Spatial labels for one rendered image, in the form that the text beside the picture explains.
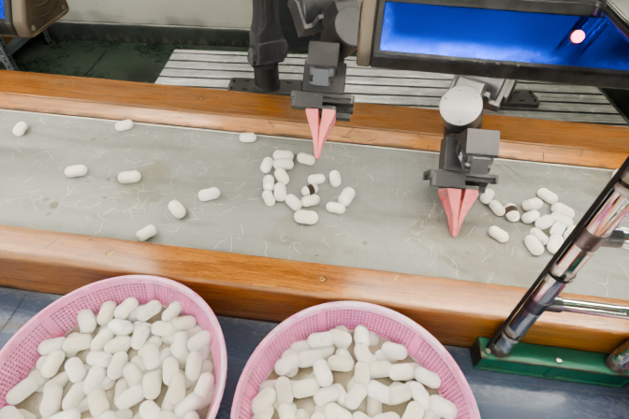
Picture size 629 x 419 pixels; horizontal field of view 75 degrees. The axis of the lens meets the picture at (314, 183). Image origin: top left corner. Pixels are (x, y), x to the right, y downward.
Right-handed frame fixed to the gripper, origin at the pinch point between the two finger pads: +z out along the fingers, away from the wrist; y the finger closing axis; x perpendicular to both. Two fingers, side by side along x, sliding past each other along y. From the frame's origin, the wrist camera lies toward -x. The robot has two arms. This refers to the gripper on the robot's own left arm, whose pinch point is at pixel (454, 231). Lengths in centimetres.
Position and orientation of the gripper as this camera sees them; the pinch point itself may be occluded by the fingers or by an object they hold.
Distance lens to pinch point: 68.4
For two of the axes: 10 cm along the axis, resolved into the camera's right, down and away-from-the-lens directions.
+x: 0.7, 0.7, 10.0
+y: 9.9, 1.0, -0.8
